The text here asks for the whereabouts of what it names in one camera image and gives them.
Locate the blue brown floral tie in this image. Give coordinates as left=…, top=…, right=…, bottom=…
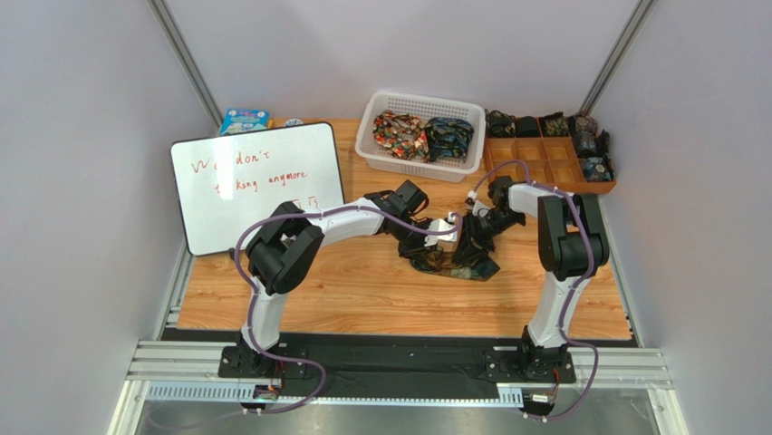
left=409, top=251, right=500, bottom=282

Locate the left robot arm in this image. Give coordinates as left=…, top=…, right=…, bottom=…
left=234, top=180, right=429, bottom=357

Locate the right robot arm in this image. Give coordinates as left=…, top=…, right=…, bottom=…
left=451, top=176, right=610, bottom=379

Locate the wooden compartment tray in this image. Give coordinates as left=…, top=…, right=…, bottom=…
left=483, top=134, right=617, bottom=195

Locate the dark blue patterned tie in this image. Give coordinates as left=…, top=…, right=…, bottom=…
left=423, top=117, right=475, bottom=162

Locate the white plastic basket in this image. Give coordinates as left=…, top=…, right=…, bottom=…
left=355, top=91, right=486, bottom=182

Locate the red floral tie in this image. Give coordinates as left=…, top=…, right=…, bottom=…
left=372, top=111, right=429, bottom=162

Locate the rolled black tie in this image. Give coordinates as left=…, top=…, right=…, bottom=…
left=515, top=116, right=542, bottom=138

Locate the rolled green patterned tie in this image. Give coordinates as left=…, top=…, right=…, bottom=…
left=538, top=111, right=570, bottom=138

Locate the rolled blue patterned tie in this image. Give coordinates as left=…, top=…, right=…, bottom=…
left=579, top=155, right=615, bottom=182

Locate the rolled dark grey tie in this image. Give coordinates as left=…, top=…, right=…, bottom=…
left=572, top=130, right=611, bottom=159

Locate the rolled grey patterned tie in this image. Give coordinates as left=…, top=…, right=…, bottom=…
left=567, top=112, right=598, bottom=136

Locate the blue red box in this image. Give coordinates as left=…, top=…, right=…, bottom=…
left=219, top=108, right=270, bottom=136

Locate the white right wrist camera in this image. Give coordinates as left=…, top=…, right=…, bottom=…
left=465, top=190, right=490, bottom=218

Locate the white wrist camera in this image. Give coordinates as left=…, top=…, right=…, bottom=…
left=424, top=212, right=463, bottom=247
left=465, top=190, right=490, bottom=218

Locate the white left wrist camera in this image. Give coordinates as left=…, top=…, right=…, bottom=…
left=424, top=212, right=463, bottom=247

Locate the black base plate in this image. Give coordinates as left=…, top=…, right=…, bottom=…
left=161, top=331, right=640, bottom=401

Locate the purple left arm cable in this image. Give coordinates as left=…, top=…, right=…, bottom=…
left=233, top=205, right=466, bottom=416

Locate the white whiteboard black frame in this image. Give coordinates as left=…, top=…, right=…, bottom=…
left=170, top=122, right=344, bottom=256

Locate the aluminium frame rail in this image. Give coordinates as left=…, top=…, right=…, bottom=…
left=109, top=253, right=688, bottom=434

